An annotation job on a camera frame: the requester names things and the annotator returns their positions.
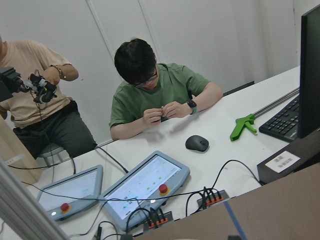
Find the person left hand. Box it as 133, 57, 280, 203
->
162, 101, 193, 119

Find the person right hand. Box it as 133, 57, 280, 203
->
142, 108, 163, 130

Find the person in green shirt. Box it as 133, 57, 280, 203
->
109, 38, 223, 141

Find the black computer mouse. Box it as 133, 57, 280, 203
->
185, 135, 209, 152

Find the green plastic tool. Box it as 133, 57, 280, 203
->
229, 113, 257, 142

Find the right teach pendant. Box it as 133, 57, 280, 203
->
98, 151, 190, 231

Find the teach pendant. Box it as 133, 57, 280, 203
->
98, 151, 190, 231
37, 164, 103, 221

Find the person in beige shirt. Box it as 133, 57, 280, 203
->
0, 40, 97, 158

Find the orange black connector hub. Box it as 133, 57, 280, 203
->
197, 190, 230, 207

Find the black keyboard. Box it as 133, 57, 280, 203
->
259, 95, 300, 143

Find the left teach pendant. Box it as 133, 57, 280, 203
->
37, 164, 103, 221

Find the black box with label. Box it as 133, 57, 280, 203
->
257, 131, 320, 185

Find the black monitor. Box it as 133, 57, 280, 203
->
298, 5, 320, 139

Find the aluminium frame post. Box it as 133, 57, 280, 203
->
0, 160, 68, 240

